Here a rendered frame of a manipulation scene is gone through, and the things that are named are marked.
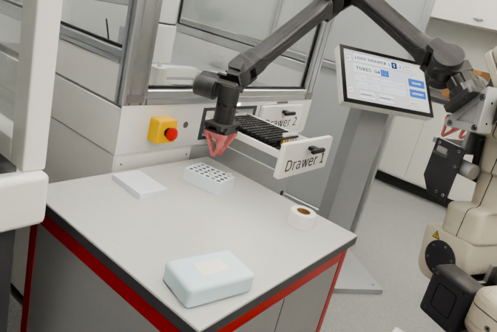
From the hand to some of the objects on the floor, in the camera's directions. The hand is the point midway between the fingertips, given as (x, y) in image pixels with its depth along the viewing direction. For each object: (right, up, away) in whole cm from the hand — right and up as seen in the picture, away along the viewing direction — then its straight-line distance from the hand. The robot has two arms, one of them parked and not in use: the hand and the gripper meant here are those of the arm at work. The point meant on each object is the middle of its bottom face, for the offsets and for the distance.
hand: (217, 152), depth 127 cm
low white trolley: (-20, -86, +10) cm, 88 cm away
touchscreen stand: (+52, -66, +128) cm, 153 cm away
